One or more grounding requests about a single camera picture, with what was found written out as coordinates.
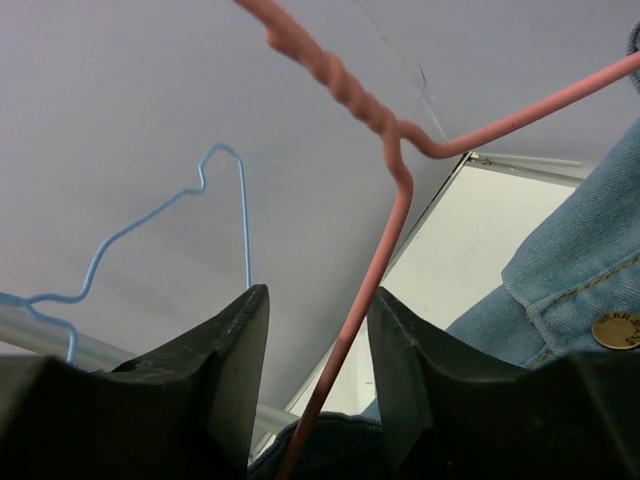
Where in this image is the pink wire hanger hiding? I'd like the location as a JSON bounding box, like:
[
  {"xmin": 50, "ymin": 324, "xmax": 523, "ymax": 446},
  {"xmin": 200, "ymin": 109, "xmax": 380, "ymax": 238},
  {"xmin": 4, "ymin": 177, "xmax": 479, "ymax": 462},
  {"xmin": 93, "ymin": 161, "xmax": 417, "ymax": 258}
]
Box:
[{"xmin": 232, "ymin": 0, "xmax": 640, "ymax": 480}]

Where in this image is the blue denim skirt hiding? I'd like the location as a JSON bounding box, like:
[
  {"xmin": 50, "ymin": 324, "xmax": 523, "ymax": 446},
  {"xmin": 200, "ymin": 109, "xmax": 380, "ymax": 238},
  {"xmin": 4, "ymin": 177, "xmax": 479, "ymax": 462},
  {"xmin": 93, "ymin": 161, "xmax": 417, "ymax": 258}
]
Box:
[{"xmin": 247, "ymin": 19, "xmax": 640, "ymax": 480}]

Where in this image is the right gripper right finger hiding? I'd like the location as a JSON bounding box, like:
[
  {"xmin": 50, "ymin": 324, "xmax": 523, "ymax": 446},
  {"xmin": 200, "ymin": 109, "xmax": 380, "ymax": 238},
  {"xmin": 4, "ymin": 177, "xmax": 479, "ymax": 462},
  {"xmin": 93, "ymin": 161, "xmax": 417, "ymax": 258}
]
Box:
[{"xmin": 367, "ymin": 289, "xmax": 639, "ymax": 479}]

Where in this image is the light blue wire hanger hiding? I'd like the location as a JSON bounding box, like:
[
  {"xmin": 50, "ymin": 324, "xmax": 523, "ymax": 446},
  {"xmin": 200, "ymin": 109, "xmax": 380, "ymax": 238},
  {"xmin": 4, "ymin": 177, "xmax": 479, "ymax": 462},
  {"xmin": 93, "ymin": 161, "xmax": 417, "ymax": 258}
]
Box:
[{"xmin": 0, "ymin": 143, "xmax": 252, "ymax": 369}]

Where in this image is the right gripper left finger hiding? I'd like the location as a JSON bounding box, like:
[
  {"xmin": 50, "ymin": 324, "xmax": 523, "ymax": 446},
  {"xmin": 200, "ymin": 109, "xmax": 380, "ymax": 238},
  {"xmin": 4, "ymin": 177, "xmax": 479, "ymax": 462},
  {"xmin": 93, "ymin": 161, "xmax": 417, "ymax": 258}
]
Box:
[{"xmin": 1, "ymin": 285, "xmax": 269, "ymax": 479}]

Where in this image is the silver clothes rack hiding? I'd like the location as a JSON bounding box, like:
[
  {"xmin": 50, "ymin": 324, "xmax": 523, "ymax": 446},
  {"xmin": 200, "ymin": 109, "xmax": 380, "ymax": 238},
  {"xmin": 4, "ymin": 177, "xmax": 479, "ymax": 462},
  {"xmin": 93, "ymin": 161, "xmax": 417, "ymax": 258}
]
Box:
[{"xmin": 1, "ymin": 305, "xmax": 298, "ymax": 434}]

